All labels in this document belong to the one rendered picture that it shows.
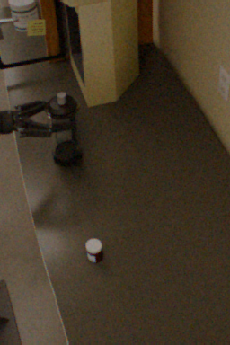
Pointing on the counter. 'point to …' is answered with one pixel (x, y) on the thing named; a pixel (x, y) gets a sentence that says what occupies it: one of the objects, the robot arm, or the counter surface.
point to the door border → (39, 57)
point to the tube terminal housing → (107, 48)
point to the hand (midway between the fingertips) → (62, 116)
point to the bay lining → (74, 30)
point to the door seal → (29, 61)
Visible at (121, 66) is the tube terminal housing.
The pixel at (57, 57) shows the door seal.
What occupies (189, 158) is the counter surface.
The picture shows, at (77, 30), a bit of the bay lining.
